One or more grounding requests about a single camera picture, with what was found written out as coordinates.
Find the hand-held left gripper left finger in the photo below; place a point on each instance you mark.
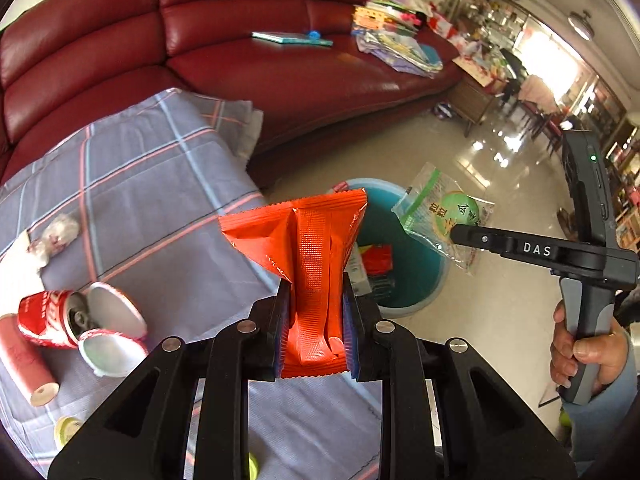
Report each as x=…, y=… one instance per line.
x=272, y=340

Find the round ceiling lamp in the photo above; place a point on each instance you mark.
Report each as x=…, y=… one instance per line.
x=580, y=22

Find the clear plastic bag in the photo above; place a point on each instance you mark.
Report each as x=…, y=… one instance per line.
x=57, y=235

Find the thin teal book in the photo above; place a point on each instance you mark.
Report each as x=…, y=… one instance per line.
x=290, y=38

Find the clear wrapper with green print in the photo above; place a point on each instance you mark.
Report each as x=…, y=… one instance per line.
x=425, y=210

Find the pink paper cup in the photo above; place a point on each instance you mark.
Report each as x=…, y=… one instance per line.
x=22, y=360

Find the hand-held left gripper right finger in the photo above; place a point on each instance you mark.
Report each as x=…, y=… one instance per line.
x=360, y=340

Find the crushed red drink can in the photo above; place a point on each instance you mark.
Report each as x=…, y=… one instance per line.
x=45, y=317

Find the orange foil snack packet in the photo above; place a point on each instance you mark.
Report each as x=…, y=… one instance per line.
x=315, y=260

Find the person's right hand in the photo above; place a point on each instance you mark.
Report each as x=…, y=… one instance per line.
x=605, y=355

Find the pair of slippers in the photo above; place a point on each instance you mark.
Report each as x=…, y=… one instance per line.
x=442, y=110

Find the wooden side table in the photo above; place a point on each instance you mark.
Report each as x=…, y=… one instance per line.
x=475, y=100

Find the torn white paper cup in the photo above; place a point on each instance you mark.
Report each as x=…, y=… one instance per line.
x=110, y=355

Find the pile of colourful papers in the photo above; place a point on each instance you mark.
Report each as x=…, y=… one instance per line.
x=395, y=35

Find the grey plaid cloth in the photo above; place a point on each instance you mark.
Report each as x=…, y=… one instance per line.
x=150, y=185

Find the teal plastic basin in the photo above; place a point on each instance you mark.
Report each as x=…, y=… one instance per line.
x=420, y=270

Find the dark red leather sofa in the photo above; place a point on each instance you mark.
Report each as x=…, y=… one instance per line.
x=225, y=25

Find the white bowl with red rim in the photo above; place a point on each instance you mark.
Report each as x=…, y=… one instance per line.
x=112, y=310

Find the blue round toy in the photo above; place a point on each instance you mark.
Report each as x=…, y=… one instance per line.
x=313, y=35

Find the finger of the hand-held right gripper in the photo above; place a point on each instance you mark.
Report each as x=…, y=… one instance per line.
x=480, y=240

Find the person's right forearm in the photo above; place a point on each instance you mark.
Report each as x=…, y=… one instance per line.
x=610, y=425

